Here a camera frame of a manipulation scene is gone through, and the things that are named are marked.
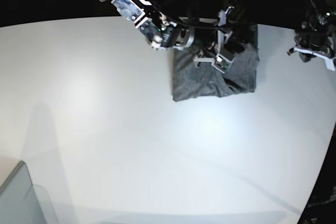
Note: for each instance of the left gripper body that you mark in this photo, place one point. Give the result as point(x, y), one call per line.
point(310, 45)

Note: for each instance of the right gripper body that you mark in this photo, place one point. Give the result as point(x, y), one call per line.
point(205, 45)

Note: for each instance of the grey t-shirt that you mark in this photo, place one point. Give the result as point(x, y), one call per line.
point(191, 81)

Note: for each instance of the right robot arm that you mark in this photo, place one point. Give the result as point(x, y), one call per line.
point(163, 32)

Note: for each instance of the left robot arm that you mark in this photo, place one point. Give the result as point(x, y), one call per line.
point(319, 18)

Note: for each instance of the translucent grey tray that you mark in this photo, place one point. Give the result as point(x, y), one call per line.
point(24, 202)

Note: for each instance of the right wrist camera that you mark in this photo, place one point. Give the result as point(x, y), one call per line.
point(223, 60)

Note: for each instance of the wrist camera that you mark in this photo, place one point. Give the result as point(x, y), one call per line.
point(223, 60)
point(330, 63)

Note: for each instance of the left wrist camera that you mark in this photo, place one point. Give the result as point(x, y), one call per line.
point(330, 63)

